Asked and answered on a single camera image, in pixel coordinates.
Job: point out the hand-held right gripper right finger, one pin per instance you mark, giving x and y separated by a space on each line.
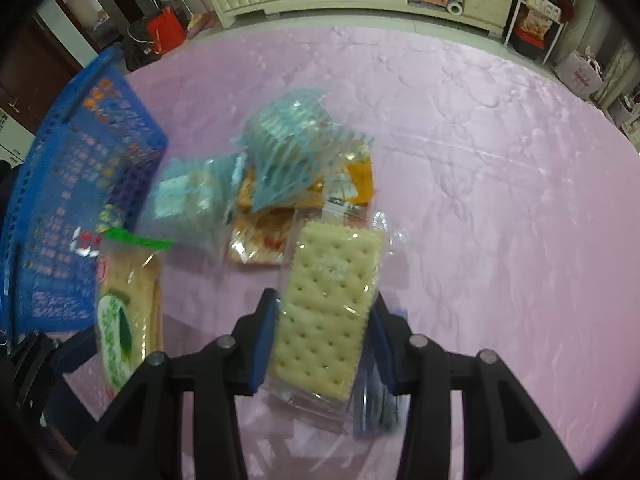
386 355

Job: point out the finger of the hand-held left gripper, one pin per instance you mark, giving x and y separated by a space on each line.
75 352

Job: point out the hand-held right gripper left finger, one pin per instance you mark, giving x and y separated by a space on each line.
264 345

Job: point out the green label cracker packet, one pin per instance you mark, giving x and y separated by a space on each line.
125 310

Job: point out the purple label cracker packet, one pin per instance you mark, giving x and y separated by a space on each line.
325 310

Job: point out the red snack packet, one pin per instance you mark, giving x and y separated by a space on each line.
255 242

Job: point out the blue plastic basket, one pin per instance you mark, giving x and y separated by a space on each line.
60 185

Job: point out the pale blue printed packet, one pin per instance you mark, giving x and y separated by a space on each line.
185 195

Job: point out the orange snack packet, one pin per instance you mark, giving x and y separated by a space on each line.
360 180

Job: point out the clear striped light-blue packet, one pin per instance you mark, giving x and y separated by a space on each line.
290 145

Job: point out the brown wooden door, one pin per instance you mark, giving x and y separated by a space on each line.
40 67

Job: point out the black bag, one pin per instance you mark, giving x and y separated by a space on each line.
137 47

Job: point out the broom with pink dustpan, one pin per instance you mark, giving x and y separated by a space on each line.
201 23

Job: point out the red paper bag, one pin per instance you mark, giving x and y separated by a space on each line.
165 32

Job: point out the pink shopping bag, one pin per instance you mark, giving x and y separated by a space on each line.
580 75

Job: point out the white paper roll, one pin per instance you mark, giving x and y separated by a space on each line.
455 7

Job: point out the orange snack bag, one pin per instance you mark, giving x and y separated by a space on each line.
537 24

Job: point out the white metal rack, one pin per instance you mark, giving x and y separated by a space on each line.
520 10

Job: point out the white snack box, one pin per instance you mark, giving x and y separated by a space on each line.
544 4

